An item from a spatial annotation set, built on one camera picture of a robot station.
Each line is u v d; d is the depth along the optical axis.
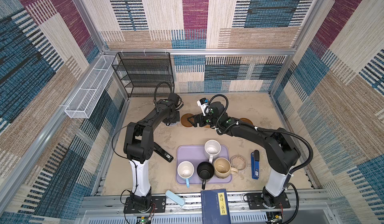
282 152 0.48
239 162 0.87
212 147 0.89
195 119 0.78
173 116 0.83
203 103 0.79
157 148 0.87
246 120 1.05
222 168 0.83
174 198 0.72
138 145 0.53
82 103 0.92
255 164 0.85
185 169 0.81
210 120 0.76
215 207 0.72
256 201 0.73
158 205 0.73
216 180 0.79
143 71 1.08
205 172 0.82
